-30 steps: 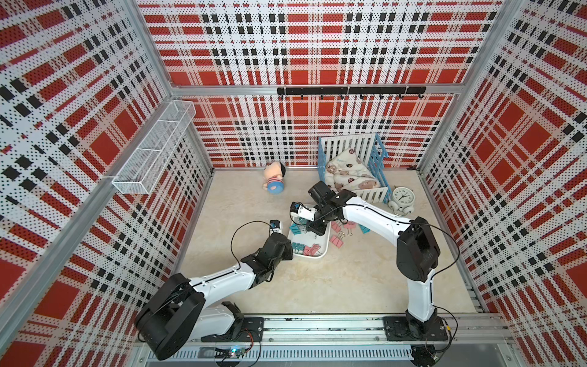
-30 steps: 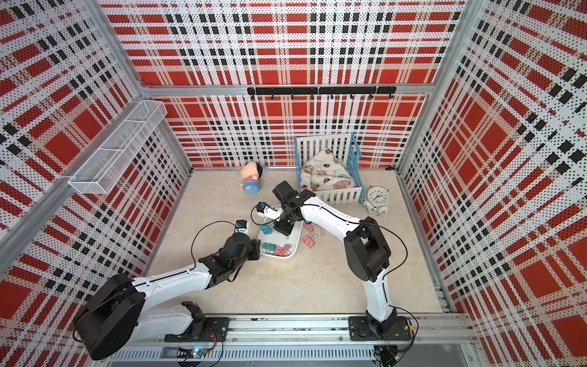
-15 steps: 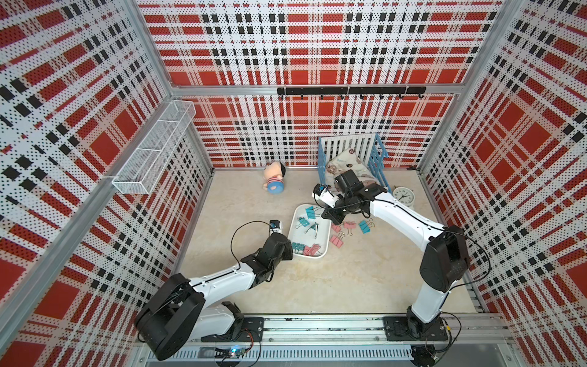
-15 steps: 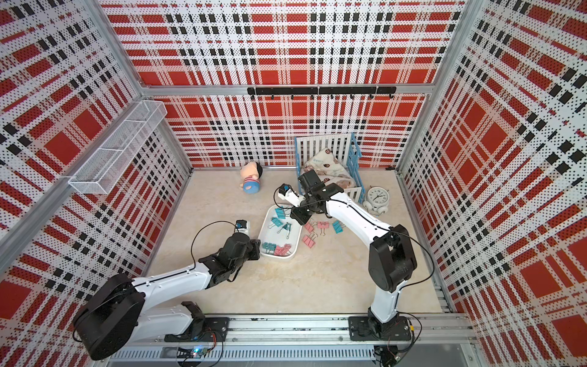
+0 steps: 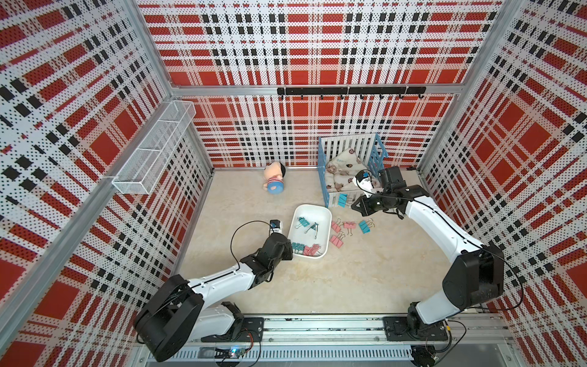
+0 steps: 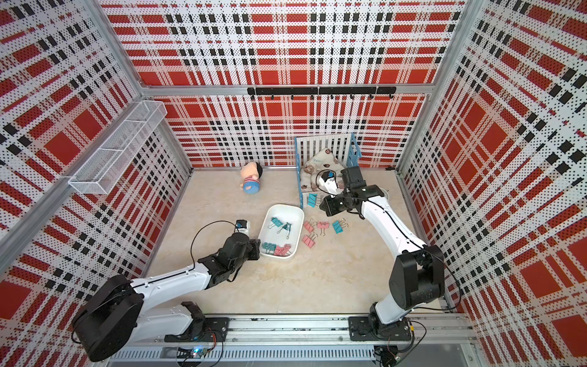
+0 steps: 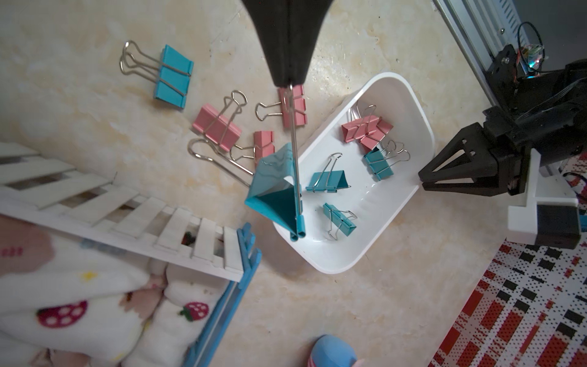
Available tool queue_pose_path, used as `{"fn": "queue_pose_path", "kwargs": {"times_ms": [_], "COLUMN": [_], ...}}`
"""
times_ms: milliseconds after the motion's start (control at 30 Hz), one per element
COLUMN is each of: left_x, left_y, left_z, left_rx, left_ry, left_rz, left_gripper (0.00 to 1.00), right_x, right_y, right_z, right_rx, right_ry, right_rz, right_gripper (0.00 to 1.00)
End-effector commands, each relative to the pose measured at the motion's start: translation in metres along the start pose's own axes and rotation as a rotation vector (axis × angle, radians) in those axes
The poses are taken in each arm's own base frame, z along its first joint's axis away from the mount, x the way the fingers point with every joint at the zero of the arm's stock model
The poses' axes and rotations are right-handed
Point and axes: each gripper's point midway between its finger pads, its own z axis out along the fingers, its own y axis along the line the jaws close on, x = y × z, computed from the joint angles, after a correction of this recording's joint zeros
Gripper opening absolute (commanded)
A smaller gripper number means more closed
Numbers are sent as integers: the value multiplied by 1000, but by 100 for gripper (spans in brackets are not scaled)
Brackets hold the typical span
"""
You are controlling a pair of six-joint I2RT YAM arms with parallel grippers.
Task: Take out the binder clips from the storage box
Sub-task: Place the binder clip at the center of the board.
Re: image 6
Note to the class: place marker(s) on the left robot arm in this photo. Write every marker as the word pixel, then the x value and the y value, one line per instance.
pixel 124 311

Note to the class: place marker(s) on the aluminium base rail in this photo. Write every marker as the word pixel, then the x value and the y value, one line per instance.
pixel 428 339

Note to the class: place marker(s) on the white wire mesh shelf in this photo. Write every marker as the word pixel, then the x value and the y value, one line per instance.
pixel 104 168

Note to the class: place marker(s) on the patterned baby blanket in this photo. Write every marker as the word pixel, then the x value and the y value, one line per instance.
pixel 324 160

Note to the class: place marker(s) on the blue white toy crib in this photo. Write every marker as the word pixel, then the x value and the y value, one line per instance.
pixel 344 147

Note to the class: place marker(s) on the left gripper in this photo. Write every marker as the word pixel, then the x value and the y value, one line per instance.
pixel 255 248

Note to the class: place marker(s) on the black hook rail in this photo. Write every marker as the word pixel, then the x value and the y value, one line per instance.
pixel 319 91

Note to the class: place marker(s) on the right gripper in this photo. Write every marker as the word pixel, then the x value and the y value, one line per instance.
pixel 330 208

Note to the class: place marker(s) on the pink binder clip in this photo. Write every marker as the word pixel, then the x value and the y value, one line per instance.
pixel 322 226
pixel 310 240
pixel 283 251
pixel 310 225

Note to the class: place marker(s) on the white plastic storage box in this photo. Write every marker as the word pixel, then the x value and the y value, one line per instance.
pixel 287 214

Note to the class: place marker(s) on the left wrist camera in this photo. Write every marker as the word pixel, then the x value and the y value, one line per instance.
pixel 242 226

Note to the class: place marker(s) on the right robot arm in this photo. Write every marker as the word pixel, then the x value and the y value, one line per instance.
pixel 417 277

